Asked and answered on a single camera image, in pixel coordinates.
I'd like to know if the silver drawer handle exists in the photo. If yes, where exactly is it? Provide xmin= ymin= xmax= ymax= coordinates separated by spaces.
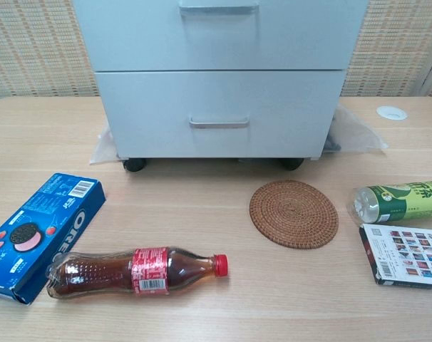
xmin=178 ymin=0 xmax=259 ymax=18
xmin=187 ymin=114 xmax=251 ymax=130

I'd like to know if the white desk cable grommet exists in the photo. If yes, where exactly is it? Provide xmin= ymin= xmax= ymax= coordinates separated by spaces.
xmin=376 ymin=105 xmax=408 ymax=120

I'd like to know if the black postcard box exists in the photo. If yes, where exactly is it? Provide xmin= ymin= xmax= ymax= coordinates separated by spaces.
xmin=358 ymin=222 xmax=432 ymax=287

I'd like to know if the round woven rattan coaster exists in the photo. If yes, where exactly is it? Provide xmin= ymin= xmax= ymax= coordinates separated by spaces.
xmin=249 ymin=180 xmax=340 ymax=249

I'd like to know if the black caster wheel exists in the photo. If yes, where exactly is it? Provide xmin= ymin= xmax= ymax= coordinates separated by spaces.
xmin=122 ymin=158 xmax=147 ymax=172
xmin=277 ymin=158 xmax=304 ymax=172

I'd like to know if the green tea plastic bottle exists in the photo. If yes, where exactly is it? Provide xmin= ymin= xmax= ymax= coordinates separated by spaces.
xmin=351 ymin=180 xmax=432 ymax=227

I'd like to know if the blue Oreo cookie box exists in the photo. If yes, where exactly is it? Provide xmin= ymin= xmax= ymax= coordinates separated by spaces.
xmin=0 ymin=172 xmax=107 ymax=306

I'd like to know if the cola bottle red cap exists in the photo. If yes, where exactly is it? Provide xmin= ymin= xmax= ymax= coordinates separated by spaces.
xmin=45 ymin=245 xmax=230 ymax=300

